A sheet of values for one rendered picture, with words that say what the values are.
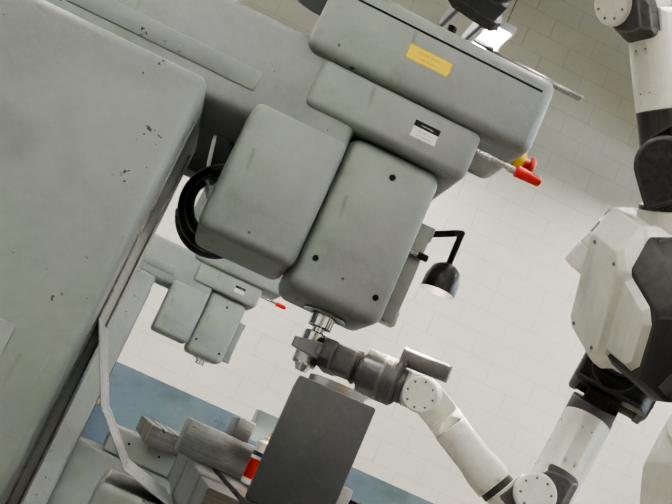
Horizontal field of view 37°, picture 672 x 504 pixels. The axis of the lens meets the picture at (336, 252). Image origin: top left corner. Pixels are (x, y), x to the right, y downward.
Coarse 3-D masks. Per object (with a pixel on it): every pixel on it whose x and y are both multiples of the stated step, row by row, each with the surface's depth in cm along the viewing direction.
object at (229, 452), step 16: (192, 432) 192; (208, 432) 193; (240, 432) 194; (176, 448) 196; (192, 448) 192; (208, 448) 193; (224, 448) 193; (240, 448) 194; (208, 464) 192; (224, 464) 193; (240, 464) 194
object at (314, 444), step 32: (320, 384) 142; (288, 416) 140; (320, 416) 141; (352, 416) 141; (288, 448) 140; (320, 448) 140; (352, 448) 140; (256, 480) 138; (288, 480) 139; (320, 480) 139
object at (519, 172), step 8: (480, 152) 190; (488, 160) 190; (496, 160) 190; (504, 168) 191; (512, 168) 191; (520, 168) 190; (520, 176) 190; (528, 176) 190; (536, 176) 191; (536, 184) 191
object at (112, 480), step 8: (112, 472) 187; (104, 480) 167; (112, 480) 172; (120, 480) 179; (128, 480) 186; (96, 488) 163; (104, 488) 163; (112, 488) 163; (120, 488) 165; (128, 488) 171; (136, 488) 177; (144, 488) 184; (96, 496) 162; (104, 496) 163; (112, 496) 163; (120, 496) 163; (128, 496) 163; (136, 496) 164; (144, 496) 169; (152, 496) 175; (168, 496) 189
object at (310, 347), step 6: (294, 336) 187; (294, 342) 187; (300, 342) 186; (306, 342) 186; (312, 342) 186; (318, 342) 186; (300, 348) 186; (306, 348) 186; (312, 348) 186; (318, 348) 185; (312, 354) 186
